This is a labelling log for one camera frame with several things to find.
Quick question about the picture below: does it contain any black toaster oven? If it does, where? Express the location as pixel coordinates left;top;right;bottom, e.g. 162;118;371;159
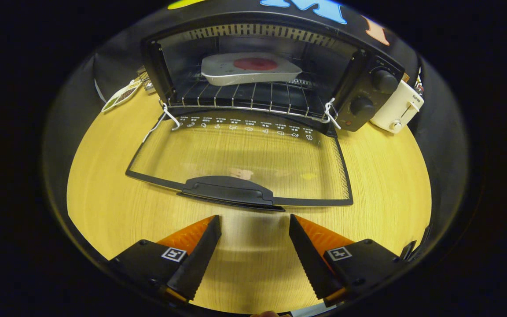
125;12;406;212

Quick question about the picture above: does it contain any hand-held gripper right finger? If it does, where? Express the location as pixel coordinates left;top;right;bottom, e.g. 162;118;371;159
289;214;401;306

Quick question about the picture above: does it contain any white pop-up toaster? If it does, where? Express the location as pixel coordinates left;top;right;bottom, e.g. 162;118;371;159
370;79;425;134

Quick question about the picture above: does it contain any clear glass cup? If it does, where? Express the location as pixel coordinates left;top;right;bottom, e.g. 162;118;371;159
137;66;156;94

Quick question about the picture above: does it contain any white divided bean dish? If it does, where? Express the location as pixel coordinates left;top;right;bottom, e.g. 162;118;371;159
102;79;142;113

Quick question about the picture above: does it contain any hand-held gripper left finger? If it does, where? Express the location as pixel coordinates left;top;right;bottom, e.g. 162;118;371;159
108;215;222;304

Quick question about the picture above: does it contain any pink ham slice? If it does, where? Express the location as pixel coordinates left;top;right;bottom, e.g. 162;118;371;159
234;58;278;71

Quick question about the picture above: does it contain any white square plate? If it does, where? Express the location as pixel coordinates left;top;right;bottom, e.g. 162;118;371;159
201;52;302;86

